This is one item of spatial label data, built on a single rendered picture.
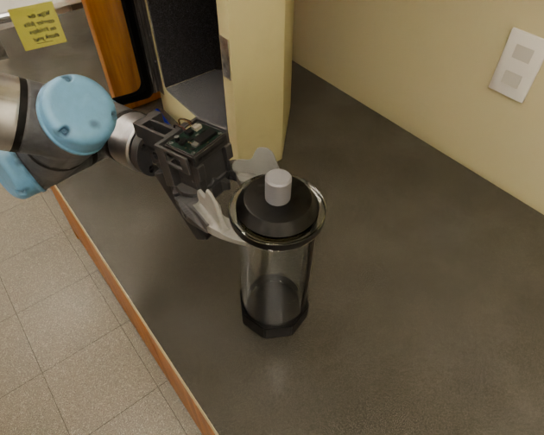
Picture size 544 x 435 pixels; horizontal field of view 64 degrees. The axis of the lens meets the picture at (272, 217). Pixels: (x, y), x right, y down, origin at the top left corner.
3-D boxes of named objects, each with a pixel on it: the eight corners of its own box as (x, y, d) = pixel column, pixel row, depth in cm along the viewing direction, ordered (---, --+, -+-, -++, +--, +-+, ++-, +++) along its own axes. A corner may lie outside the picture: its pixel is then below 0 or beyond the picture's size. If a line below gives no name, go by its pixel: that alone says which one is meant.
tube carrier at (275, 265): (324, 298, 65) (344, 198, 49) (281, 353, 59) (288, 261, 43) (266, 261, 69) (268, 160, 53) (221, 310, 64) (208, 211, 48)
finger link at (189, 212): (194, 230, 48) (167, 186, 54) (197, 239, 50) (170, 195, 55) (232, 213, 50) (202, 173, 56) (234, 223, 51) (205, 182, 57)
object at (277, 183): (332, 213, 51) (339, 171, 46) (286, 264, 46) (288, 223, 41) (268, 179, 54) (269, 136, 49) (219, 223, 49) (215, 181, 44)
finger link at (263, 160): (300, 160, 49) (223, 153, 51) (302, 199, 53) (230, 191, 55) (306, 144, 51) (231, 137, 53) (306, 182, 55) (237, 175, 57)
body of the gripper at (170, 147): (187, 163, 47) (117, 129, 53) (202, 218, 53) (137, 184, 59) (233, 129, 51) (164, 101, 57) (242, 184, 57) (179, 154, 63)
